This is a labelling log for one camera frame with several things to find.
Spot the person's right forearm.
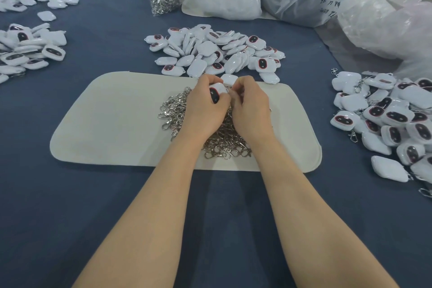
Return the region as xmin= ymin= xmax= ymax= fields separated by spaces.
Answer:
xmin=251 ymin=132 xmax=399 ymax=288

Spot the pile of finished fobs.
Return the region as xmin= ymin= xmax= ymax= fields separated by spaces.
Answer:
xmin=330 ymin=68 xmax=432 ymax=198

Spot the white fob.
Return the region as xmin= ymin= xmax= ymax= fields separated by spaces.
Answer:
xmin=208 ymin=82 xmax=230 ymax=104

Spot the crumpled clear plastic bag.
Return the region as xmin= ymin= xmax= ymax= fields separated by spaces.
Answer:
xmin=337 ymin=0 xmax=432 ymax=79

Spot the pile of metal clasps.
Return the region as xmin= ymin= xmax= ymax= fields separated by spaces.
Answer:
xmin=158 ymin=87 xmax=252 ymax=160

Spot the person's right hand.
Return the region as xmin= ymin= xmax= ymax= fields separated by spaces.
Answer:
xmin=229 ymin=75 xmax=276 ymax=142

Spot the person's left hand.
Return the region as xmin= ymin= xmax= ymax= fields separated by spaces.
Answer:
xmin=182 ymin=74 xmax=232 ymax=138

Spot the person's left forearm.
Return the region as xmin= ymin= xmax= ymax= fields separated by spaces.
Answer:
xmin=73 ymin=133 xmax=220 ymax=288

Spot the cream felt work mat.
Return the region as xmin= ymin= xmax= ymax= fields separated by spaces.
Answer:
xmin=50 ymin=71 xmax=323 ymax=173

